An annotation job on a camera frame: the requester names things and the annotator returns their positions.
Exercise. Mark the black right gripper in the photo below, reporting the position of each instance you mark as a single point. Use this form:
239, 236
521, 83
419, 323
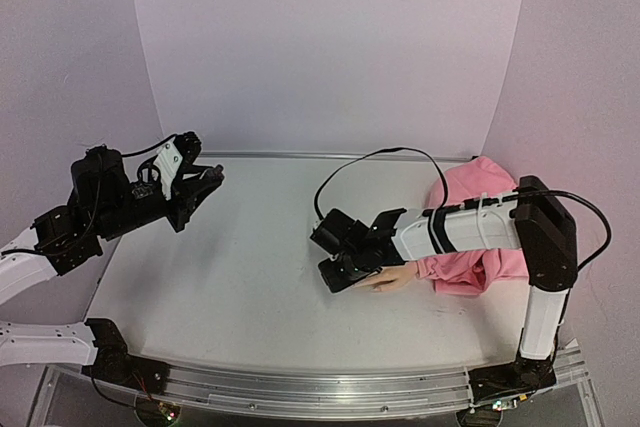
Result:
333, 278

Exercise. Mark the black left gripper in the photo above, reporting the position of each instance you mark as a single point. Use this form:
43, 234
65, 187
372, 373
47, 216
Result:
187, 191

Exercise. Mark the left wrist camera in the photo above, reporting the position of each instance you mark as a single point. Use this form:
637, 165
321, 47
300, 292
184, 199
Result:
173, 157

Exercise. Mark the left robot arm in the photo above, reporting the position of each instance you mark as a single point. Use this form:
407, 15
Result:
104, 205

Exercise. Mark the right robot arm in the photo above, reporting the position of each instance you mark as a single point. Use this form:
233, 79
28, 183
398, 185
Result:
527, 219

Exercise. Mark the mannequin hand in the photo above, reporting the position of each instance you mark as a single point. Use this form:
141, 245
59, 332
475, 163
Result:
391, 278

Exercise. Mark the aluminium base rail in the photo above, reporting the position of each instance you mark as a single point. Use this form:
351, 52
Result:
145, 392

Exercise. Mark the pink hoodie cloth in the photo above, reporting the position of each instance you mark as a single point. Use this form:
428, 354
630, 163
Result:
471, 273

